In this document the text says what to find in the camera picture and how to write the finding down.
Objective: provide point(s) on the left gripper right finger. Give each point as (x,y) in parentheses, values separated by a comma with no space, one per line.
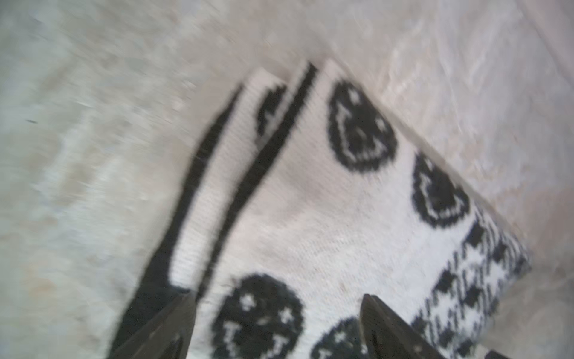
(387,335)

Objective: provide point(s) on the black white smiley scarf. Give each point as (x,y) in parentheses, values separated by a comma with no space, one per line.
(301,198)

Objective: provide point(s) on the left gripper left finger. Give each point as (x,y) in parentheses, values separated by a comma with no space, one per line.
(167,335)

